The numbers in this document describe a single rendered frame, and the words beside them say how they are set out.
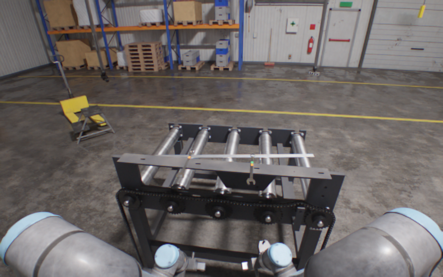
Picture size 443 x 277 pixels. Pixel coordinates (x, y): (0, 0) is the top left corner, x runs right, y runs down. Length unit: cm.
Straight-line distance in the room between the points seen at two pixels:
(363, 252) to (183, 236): 205
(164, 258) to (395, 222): 78
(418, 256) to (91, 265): 55
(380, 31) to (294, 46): 328
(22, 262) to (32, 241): 4
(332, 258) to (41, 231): 53
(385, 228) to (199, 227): 208
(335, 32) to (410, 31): 282
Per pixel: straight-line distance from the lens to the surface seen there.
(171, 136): 211
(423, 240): 54
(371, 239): 48
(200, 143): 195
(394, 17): 1118
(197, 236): 238
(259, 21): 1001
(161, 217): 213
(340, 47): 1056
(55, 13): 1174
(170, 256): 99
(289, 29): 994
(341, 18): 1044
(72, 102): 587
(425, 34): 1187
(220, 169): 120
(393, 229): 52
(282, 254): 100
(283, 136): 220
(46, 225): 54
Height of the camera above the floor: 190
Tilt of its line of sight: 29 degrees down
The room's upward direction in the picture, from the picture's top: 1 degrees counter-clockwise
